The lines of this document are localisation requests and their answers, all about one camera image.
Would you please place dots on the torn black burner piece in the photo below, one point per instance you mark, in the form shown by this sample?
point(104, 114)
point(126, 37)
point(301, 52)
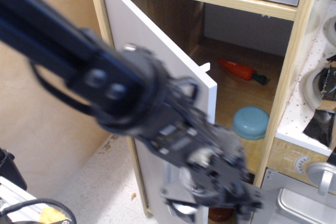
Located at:
point(324, 108)

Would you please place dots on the grey oven door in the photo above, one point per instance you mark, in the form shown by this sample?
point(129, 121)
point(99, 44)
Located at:
point(287, 200)

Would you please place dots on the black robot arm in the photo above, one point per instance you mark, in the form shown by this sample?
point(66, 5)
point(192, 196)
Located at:
point(130, 93)

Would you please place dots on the teal toy bowl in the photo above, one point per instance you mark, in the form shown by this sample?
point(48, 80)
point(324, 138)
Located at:
point(250, 123)

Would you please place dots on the orange tape piece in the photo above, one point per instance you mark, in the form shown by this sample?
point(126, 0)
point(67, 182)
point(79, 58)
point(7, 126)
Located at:
point(51, 215)

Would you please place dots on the grey fridge door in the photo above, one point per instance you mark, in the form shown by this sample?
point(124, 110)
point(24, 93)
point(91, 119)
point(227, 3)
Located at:
point(130, 25)

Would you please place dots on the orange toy carrot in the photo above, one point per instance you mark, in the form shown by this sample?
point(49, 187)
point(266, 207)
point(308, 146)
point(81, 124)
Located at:
point(243, 71)

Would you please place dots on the aluminium rail base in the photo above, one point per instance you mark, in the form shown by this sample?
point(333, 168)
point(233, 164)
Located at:
point(18, 206)

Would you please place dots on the silver oven knob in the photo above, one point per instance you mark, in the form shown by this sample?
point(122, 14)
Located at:
point(322, 175)

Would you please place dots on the brown toy lid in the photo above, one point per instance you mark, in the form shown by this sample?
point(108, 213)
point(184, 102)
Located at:
point(220, 214)

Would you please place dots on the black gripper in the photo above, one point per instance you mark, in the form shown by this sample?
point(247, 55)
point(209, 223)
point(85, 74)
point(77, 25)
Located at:
point(227, 189)

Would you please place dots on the white speckled stove top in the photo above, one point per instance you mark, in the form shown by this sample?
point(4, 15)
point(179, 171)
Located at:
point(314, 52)

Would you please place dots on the silver fridge door handle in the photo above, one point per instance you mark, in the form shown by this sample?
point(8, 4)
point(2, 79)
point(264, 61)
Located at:
point(171, 175)

